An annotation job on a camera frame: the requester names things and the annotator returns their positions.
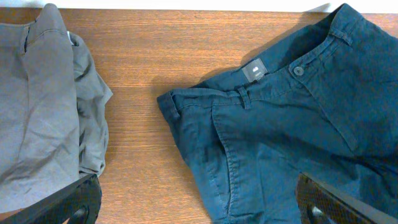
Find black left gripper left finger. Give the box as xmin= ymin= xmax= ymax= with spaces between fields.
xmin=1 ymin=174 xmax=102 ymax=224

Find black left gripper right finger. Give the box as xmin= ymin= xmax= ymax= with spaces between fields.
xmin=295 ymin=174 xmax=397 ymax=224

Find navy blue shorts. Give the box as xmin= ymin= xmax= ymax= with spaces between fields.
xmin=157 ymin=4 xmax=397 ymax=223

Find folded grey shorts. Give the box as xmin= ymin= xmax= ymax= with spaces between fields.
xmin=1 ymin=4 xmax=112 ymax=213

